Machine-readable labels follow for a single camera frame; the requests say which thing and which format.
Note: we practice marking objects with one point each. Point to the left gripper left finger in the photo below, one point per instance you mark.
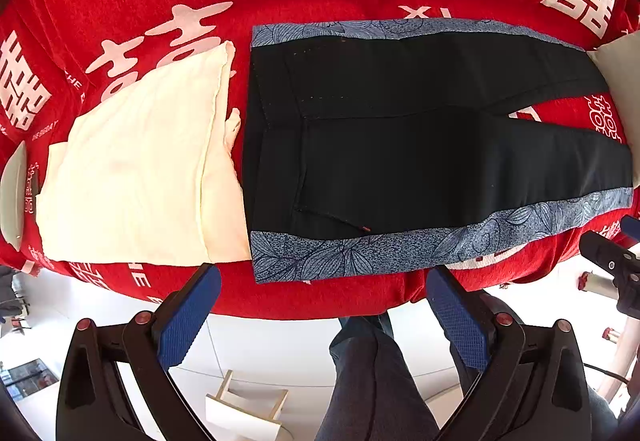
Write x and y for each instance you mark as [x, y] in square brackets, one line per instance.
[93, 403]

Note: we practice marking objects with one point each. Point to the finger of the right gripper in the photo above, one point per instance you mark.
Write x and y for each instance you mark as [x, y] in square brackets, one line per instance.
[630, 226]

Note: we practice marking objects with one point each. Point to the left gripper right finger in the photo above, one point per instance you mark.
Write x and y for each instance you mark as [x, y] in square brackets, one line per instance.
[531, 382]

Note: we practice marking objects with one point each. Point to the black pants with blue trim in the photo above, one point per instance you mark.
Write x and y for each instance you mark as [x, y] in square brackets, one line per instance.
[381, 146]

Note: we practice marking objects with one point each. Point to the white wooden stool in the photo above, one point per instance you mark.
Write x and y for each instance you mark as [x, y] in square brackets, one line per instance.
[246, 418]

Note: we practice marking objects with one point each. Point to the person's legs in jeans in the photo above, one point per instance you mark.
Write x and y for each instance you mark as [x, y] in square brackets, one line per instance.
[375, 397]

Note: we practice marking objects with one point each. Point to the beige pillow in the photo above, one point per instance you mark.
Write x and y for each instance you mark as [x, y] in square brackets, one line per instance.
[619, 64]

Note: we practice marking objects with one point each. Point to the cream folded garment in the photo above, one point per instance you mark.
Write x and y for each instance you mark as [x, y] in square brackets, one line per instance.
[147, 176]

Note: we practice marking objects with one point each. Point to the oval white plate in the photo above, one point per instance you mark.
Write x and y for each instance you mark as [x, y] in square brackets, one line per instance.
[12, 193]

